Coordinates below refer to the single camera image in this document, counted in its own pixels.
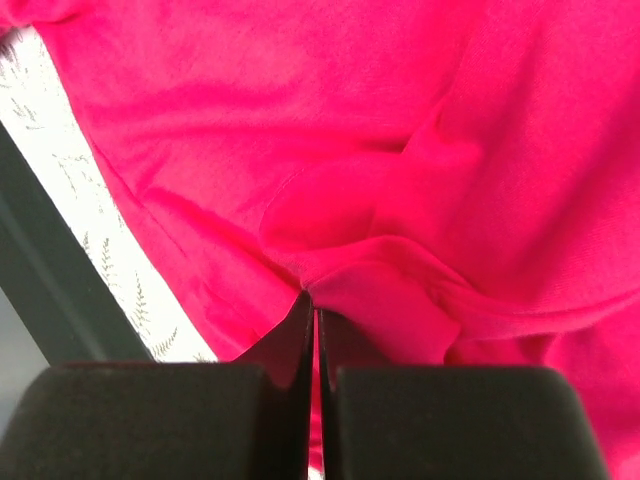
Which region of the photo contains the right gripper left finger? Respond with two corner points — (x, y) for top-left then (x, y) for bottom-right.
(1, 294), (314, 479)

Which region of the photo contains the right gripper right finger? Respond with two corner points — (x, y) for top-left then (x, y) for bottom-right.
(318, 311), (609, 479)

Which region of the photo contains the magenta t shirt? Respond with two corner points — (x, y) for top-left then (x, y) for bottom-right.
(1, 1), (639, 479)

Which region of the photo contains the floral table mat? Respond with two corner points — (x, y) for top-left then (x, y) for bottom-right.
(1, 28), (217, 362)

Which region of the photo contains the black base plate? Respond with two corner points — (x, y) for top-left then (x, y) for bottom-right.
(1, 131), (152, 365)

